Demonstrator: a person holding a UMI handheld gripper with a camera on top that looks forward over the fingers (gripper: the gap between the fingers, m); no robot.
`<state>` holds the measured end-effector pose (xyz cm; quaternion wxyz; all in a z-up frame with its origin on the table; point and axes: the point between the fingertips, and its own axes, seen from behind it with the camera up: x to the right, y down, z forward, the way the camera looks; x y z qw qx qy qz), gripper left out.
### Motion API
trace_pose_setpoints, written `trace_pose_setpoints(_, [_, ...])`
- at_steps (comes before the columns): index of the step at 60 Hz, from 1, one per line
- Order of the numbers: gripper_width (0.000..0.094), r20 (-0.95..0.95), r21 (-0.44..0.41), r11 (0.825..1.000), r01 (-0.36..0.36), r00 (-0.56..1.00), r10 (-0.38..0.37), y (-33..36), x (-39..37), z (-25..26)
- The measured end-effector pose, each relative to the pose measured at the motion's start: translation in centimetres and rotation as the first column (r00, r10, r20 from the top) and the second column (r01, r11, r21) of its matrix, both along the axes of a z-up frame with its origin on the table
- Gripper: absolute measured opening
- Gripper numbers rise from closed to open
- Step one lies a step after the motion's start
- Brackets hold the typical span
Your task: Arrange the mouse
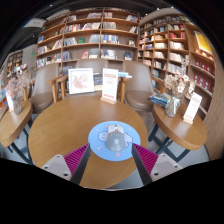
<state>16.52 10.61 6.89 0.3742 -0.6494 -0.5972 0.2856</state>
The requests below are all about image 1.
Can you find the tall wooden bookshelf with poster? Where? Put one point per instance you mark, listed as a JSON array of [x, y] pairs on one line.
[[176, 50]]

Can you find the dark standing book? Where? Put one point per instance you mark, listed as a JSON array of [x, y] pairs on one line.
[[98, 81]]

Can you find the round wooden side table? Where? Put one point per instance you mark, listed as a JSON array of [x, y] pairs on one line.
[[180, 131], [13, 125]]

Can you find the round blue mouse pad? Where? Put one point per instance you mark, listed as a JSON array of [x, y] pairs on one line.
[[98, 141]]

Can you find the white sign with red print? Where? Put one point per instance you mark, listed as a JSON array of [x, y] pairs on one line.
[[109, 85]]

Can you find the wide wooden bookshelf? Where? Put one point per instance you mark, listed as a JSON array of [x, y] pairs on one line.
[[90, 33]]

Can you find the glass vase with dried flowers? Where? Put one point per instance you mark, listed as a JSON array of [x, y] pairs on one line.
[[172, 106], [16, 106]]

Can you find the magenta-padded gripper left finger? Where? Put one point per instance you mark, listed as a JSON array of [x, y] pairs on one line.
[[76, 158]]

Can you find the stack of books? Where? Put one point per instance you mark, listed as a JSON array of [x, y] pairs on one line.
[[160, 99]]

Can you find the white framed floral picture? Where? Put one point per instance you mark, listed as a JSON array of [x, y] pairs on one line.
[[81, 81]]

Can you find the beige upholstered wooden armchair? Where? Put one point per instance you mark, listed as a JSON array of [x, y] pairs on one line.
[[140, 90], [43, 90], [90, 63]]

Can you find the grey computer mouse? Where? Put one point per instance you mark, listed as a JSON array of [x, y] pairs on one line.
[[115, 140]]

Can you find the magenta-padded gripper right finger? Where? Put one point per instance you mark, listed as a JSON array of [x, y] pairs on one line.
[[146, 158]]

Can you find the small distant wooden bookshelf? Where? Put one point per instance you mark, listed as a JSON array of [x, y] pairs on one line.
[[15, 63]]

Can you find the small white table sign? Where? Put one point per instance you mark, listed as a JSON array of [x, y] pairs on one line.
[[192, 107], [9, 102]]

